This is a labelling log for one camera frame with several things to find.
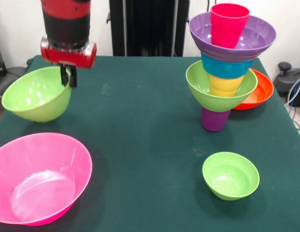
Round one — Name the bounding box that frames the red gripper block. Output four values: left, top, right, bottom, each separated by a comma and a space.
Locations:
40, 35, 98, 89

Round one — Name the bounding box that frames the purple plastic cup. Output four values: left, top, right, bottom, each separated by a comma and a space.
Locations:
201, 107, 231, 132

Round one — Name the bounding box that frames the blue plastic bowl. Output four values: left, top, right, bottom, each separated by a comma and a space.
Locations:
201, 50, 256, 79

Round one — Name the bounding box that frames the yellow plastic cup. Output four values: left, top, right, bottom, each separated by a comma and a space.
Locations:
209, 73, 245, 98

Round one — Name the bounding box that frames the red plastic cup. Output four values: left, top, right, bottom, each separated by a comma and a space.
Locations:
210, 3, 251, 49

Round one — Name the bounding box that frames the orange-red plastic bowl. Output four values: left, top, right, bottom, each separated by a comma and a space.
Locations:
232, 68, 274, 111

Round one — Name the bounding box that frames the purple plastic bowl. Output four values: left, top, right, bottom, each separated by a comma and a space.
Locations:
189, 13, 277, 61

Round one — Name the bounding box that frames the black chair base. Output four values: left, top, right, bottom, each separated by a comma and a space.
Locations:
0, 66, 27, 102
273, 62, 300, 107

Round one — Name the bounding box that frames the dark green tablecloth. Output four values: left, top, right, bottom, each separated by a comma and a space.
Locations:
0, 55, 300, 232

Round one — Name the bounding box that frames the large pink plastic bowl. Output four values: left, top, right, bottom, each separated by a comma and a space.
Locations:
0, 132, 93, 227

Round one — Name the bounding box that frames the small green plastic bowl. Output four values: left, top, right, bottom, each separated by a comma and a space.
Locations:
202, 151, 260, 201

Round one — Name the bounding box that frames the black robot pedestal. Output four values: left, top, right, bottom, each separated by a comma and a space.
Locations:
106, 0, 191, 58

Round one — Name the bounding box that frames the tangle of cables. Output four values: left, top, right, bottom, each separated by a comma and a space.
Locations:
285, 73, 300, 132

